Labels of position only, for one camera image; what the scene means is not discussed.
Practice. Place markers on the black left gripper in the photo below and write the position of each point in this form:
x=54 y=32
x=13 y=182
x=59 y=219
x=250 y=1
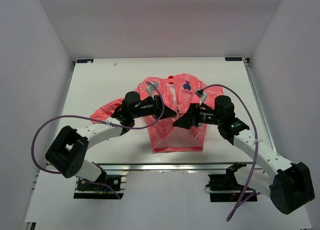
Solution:
x=157 y=106

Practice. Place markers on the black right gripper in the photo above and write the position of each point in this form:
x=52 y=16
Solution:
x=192 y=118

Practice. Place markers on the pink bear print jacket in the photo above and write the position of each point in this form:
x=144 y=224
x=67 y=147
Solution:
x=178 y=92

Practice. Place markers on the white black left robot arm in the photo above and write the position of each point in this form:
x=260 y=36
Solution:
x=68 y=150

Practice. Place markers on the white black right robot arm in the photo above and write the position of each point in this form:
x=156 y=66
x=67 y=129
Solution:
x=289 y=185

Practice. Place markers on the blue corner label sticker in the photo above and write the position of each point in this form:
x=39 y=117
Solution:
x=233 y=58

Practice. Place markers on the blue left corner label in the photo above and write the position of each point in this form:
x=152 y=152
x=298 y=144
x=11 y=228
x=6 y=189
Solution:
x=84 y=61

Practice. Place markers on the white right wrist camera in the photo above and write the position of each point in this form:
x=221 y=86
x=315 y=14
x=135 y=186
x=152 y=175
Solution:
x=202 y=95

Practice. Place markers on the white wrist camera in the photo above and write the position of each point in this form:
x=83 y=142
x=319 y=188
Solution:
x=202 y=95
x=151 y=87

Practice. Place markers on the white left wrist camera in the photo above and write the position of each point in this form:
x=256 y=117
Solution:
x=151 y=87

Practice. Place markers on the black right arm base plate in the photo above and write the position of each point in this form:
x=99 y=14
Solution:
x=222 y=191

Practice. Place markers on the aluminium right side rail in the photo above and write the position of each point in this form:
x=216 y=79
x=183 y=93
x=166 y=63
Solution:
x=265 y=125

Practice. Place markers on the aluminium rail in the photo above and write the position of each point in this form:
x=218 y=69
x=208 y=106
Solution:
x=163 y=166
x=265 y=125

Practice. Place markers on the aluminium front rail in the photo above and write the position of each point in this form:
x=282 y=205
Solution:
x=163 y=166

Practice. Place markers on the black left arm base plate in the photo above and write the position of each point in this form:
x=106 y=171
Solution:
x=113 y=188

